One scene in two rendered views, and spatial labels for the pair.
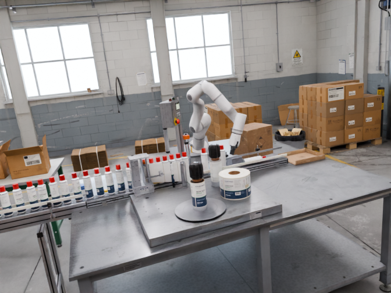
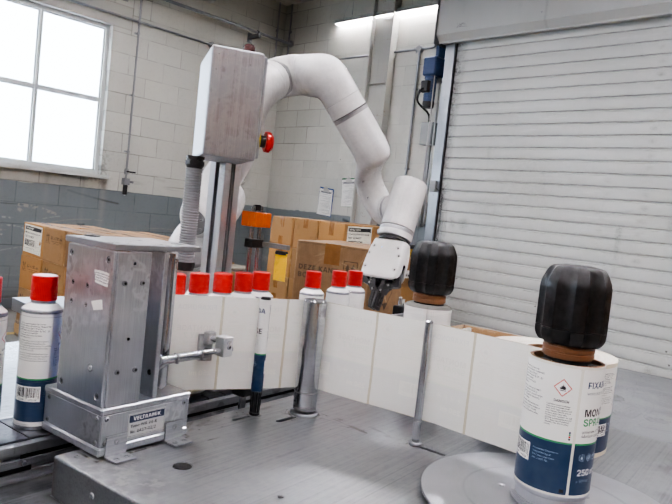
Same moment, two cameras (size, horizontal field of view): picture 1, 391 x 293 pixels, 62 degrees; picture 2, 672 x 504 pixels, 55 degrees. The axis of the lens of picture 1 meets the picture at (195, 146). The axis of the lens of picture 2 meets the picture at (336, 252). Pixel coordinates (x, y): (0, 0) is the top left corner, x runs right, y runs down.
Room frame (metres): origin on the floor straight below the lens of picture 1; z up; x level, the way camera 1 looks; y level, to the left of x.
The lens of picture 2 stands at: (1.34, 0.68, 1.21)
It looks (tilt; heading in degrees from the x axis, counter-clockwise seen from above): 3 degrees down; 324
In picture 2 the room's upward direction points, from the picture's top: 6 degrees clockwise
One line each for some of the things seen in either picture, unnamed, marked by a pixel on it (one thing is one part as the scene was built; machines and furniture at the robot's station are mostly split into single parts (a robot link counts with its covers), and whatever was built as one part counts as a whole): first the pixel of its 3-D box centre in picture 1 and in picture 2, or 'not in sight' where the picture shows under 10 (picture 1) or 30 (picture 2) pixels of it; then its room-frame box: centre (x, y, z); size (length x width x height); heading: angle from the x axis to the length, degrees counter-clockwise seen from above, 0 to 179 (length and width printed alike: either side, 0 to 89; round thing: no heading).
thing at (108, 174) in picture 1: (109, 179); not in sight; (2.21, 0.64, 0.98); 0.05 x 0.05 x 0.20
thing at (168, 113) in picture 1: (170, 113); (228, 109); (2.45, 0.16, 1.38); 0.17 x 0.10 x 0.19; 163
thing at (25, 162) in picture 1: (28, 155); not in sight; (3.33, 1.76, 0.97); 0.51 x 0.39 x 0.37; 16
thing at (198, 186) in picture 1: (198, 185); (563, 384); (1.78, 0.01, 1.04); 0.09 x 0.09 x 0.29
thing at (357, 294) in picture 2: (222, 157); (351, 315); (2.49, -0.21, 0.98); 0.05 x 0.05 x 0.20
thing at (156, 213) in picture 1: (199, 202); (447, 477); (1.94, 0.01, 0.86); 0.80 x 0.67 x 0.05; 108
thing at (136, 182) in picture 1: (141, 174); (123, 338); (2.19, 0.41, 1.01); 0.14 x 0.13 x 0.26; 108
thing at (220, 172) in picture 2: (179, 138); (220, 222); (2.53, 0.12, 1.16); 0.04 x 0.04 x 0.67; 18
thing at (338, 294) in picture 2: not in sight; (335, 317); (2.47, -0.15, 0.98); 0.05 x 0.05 x 0.20
